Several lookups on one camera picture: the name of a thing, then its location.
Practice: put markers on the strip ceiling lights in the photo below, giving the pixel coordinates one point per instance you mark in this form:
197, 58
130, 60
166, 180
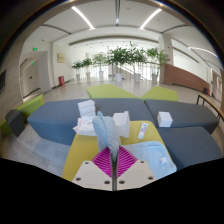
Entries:
83, 17

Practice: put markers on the white tube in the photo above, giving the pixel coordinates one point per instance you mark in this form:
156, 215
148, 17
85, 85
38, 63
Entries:
143, 130

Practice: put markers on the stack of white folded cloths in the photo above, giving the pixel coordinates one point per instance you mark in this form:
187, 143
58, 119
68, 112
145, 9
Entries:
86, 108

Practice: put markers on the tall white box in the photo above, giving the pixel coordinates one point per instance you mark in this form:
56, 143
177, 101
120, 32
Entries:
122, 125

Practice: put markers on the small white cube box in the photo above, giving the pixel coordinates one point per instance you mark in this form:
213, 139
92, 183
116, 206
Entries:
164, 119

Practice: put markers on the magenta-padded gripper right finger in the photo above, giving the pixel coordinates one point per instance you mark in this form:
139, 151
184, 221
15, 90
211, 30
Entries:
140, 175

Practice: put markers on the light blue towel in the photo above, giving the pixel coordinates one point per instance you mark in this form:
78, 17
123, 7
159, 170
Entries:
150, 156

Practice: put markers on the dark grey seat block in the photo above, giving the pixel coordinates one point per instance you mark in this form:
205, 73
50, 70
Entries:
15, 122

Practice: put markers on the black wall screen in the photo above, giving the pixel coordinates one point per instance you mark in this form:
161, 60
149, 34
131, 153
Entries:
2, 81

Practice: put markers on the framed wall picture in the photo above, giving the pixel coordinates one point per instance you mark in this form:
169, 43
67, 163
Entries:
61, 58

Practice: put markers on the wooden bench with black frame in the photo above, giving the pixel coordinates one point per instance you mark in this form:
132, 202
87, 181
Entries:
208, 99

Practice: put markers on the green exit sign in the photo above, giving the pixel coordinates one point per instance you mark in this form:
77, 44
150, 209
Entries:
35, 49

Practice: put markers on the long grey upholstered bench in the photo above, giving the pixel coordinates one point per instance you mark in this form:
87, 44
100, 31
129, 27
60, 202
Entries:
53, 120

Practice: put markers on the green upholstered bench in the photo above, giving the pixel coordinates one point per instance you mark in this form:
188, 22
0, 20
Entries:
30, 106
106, 91
161, 94

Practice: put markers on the red fire extinguisher box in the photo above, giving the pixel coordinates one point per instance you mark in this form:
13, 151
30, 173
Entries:
61, 80

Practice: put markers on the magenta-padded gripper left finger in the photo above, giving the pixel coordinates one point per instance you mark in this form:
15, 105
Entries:
87, 175

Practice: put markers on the row of potted plants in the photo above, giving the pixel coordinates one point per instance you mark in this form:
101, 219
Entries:
118, 56

